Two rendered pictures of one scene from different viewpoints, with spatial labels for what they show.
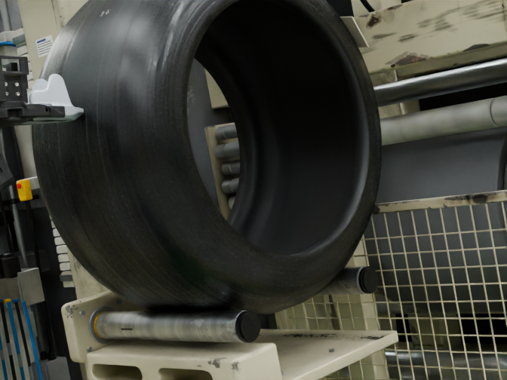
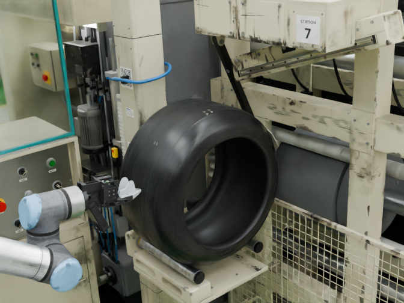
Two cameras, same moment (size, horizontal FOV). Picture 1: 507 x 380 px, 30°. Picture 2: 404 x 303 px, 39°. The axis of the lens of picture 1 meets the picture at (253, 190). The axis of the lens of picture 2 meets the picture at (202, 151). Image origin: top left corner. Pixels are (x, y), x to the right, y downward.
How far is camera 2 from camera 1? 89 cm
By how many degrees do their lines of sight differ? 19
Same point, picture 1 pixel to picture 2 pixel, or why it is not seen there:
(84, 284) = not seen: hidden behind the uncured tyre
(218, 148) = not seen: hidden behind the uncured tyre
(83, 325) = (133, 242)
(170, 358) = (167, 276)
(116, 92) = (155, 191)
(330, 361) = (233, 284)
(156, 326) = (163, 258)
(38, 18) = (127, 98)
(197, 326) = (179, 269)
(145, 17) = (171, 159)
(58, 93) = (130, 189)
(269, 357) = (206, 288)
